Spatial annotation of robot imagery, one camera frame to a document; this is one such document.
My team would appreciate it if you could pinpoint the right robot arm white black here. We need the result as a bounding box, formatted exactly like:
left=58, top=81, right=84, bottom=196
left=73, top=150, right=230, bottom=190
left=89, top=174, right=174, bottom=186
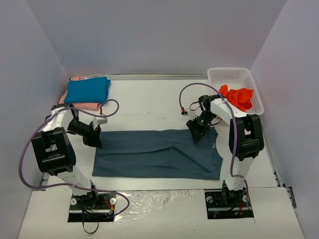
left=186, top=95, right=264, bottom=206

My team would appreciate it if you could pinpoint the thin black cable loop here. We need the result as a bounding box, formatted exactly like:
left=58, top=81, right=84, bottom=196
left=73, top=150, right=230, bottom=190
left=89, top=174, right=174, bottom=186
left=82, top=216, right=99, bottom=235

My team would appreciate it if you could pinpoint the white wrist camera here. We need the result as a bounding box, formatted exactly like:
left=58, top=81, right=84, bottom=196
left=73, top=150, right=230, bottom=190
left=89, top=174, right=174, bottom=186
left=181, top=107, right=190, bottom=116
left=92, top=117, right=108, bottom=129

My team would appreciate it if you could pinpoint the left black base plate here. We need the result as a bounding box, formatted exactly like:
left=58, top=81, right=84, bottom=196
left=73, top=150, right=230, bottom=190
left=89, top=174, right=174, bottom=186
left=68, top=192, right=116, bottom=223

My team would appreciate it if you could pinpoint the dark blue-grey t shirt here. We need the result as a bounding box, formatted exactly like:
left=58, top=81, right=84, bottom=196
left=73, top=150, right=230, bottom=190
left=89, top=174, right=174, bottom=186
left=92, top=128, right=223, bottom=180

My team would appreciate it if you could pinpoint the aluminium rail edge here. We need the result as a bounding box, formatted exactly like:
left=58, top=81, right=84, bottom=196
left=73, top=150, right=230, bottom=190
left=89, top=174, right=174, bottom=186
left=105, top=73, right=208, bottom=81
left=261, top=119, right=297, bottom=210

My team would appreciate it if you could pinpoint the folded teal t shirt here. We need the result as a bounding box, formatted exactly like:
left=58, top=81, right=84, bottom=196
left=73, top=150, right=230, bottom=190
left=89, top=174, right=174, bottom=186
left=64, top=77, right=111, bottom=104

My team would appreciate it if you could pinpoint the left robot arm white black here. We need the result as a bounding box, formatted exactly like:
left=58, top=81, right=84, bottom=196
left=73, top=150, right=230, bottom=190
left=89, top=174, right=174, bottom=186
left=31, top=104, right=102, bottom=208

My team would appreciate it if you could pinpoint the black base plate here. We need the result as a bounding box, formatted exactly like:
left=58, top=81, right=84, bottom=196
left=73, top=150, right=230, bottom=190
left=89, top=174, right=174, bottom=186
left=204, top=189, right=254, bottom=220
left=68, top=192, right=116, bottom=223

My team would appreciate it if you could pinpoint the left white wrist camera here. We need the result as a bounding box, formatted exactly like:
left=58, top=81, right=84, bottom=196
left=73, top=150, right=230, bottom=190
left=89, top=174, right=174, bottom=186
left=92, top=117, right=108, bottom=129

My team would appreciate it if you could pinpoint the orange crumpled t shirt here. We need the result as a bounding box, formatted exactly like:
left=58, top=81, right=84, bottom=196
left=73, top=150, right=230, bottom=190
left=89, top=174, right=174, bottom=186
left=219, top=85, right=254, bottom=112

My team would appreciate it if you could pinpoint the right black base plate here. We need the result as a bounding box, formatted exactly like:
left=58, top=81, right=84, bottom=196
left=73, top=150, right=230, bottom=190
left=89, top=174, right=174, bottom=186
left=204, top=189, right=254, bottom=220

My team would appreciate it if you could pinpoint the aluminium rail back edge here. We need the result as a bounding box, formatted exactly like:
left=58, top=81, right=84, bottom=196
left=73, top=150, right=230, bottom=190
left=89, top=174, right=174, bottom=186
left=105, top=73, right=208, bottom=81

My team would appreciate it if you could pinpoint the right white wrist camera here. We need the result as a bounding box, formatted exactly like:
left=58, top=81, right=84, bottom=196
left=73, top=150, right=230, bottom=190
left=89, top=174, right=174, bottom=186
left=181, top=107, right=190, bottom=116

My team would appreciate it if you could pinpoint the folded pink t shirt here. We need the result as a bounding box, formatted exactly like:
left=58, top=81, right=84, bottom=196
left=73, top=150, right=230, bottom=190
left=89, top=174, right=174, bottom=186
left=58, top=77, right=100, bottom=111

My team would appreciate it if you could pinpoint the white plastic basket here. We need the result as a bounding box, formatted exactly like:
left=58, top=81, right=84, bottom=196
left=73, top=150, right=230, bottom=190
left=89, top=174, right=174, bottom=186
left=207, top=67, right=264, bottom=116

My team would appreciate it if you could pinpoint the aluminium rail right edge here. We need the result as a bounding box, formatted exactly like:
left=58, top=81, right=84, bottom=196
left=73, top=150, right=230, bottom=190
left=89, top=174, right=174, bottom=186
left=261, top=119, right=297, bottom=210

